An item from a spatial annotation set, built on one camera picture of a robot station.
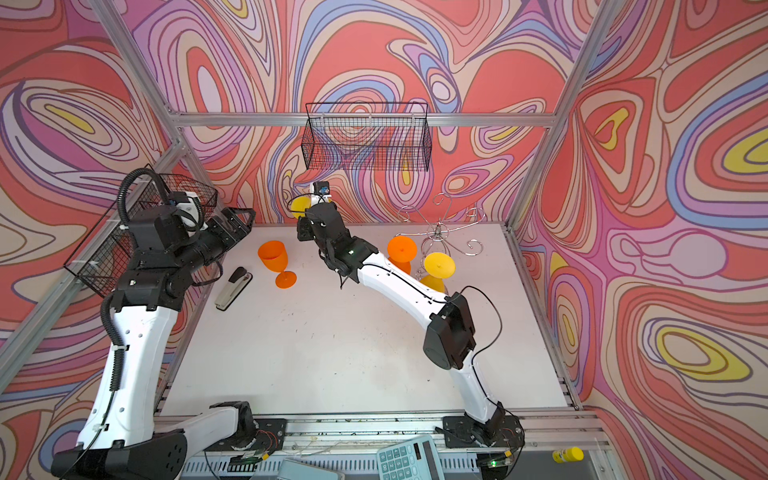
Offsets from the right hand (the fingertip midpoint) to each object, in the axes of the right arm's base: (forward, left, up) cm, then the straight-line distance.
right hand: (307, 217), depth 78 cm
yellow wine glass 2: (-16, -33, -2) cm, 37 cm away
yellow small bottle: (-52, -60, -26) cm, 83 cm away
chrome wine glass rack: (+31, -41, -34) cm, 62 cm away
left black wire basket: (-16, +43, +3) cm, 46 cm away
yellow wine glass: (+11, +5, -5) cm, 13 cm away
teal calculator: (-51, -26, -30) cm, 65 cm away
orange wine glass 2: (+1, +14, -16) cm, 21 cm away
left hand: (-9, +10, +9) cm, 16 cm away
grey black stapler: (-2, +31, -29) cm, 43 cm away
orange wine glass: (-11, -24, -2) cm, 27 cm away
